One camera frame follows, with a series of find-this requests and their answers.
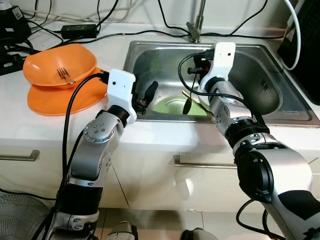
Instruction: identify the orange plastic plate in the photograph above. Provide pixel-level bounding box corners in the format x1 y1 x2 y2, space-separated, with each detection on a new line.
27 67 112 117

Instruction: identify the long metal drawer handle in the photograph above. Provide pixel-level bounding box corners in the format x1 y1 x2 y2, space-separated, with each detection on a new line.
173 155 238 168

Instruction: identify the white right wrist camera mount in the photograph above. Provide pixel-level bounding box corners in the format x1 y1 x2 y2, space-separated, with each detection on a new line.
200 42 237 93

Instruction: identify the white hose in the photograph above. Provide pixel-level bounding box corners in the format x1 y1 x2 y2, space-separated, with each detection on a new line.
282 0 302 71

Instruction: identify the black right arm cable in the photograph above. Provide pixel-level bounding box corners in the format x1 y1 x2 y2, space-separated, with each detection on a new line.
178 52 266 128

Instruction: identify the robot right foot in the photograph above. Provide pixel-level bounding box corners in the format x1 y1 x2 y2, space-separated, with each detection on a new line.
180 227 218 240

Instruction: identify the white kitchen cabinet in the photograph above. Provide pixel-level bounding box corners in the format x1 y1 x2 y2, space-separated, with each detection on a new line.
0 132 320 211

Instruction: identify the metal fork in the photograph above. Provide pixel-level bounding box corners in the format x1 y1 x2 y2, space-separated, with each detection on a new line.
56 67 77 85

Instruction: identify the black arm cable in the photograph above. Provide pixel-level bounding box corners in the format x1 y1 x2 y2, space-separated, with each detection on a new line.
61 71 110 201
178 52 266 128

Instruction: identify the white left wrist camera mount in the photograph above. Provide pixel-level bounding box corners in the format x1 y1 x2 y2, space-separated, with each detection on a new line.
106 69 138 125

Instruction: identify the grey floor fan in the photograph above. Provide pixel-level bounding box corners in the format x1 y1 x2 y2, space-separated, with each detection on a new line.
0 190 51 240

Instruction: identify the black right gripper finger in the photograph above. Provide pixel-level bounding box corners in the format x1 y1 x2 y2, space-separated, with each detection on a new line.
185 74 196 115

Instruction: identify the yellow chopstick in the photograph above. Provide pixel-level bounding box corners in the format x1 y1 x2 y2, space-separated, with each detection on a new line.
181 90 213 113

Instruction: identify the black charger box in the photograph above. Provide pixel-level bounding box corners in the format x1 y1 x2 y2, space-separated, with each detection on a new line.
0 5 32 43

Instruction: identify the green plate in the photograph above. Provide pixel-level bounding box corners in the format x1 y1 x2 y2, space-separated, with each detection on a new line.
151 96 210 117

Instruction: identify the black appliance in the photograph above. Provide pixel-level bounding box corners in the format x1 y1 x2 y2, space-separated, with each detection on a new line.
277 0 320 106

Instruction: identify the black power adapter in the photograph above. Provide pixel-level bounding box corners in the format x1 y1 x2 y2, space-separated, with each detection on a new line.
60 23 99 38

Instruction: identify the orange plastic bowl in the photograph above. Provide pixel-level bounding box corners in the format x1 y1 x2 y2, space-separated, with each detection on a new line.
23 43 98 87

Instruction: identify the chrome faucet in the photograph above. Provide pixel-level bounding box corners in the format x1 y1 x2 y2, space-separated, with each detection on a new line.
186 0 207 43

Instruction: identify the stainless steel sink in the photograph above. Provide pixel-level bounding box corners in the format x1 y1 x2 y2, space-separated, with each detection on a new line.
122 40 320 127

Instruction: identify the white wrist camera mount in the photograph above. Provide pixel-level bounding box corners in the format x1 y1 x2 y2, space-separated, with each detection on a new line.
106 69 138 125
200 42 237 93

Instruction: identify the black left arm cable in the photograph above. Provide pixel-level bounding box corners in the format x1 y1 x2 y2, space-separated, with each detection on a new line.
61 71 110 201

